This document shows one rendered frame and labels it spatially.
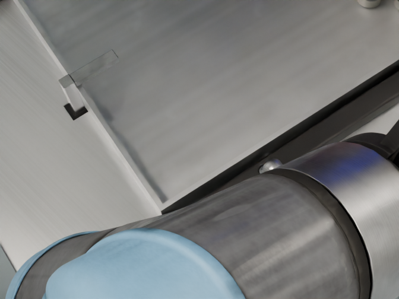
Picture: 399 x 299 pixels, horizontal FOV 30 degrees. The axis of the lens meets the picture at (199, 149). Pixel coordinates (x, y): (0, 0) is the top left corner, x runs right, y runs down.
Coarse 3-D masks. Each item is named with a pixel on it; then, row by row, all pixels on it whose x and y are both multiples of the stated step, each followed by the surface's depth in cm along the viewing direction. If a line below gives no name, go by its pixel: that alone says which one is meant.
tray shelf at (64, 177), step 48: (0, 48) 65; (0, 96) 63; (48, 96) 63; (0, 144) 61; (48, 144) 61; (96, 144) 61; (0, 192) 60; (48, 192) 59; (96, 192) 59; (0, 240) 58; (48, 240) 58
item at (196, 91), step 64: (64, 0) 67; (128, 0) 66; (192, 0) 66; (256, 0) 65; (320, 0) 65; (384, 0) 65; (64, 64) 60; (128, 64) 64; (192, 64) 63; (256, 64) 63; (320, 64) 62; (384, 64) 58; (128, 128) 61; (192, 128) 61; (256, 128) 60; (192, 192) 55
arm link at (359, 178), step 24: (336, 144) 33; (264, 168) 34; (288, 168) 31; (312, 168) 31; (336, 168) 31; (360, 168) 31; (384, 168) 31; (336, 192) 30; (360, 192) 30; (384, 192) 30; (360, 216) 29; (384, 216) 30; (384, 240) 30; (384, 264) 30; (384, 288) 30
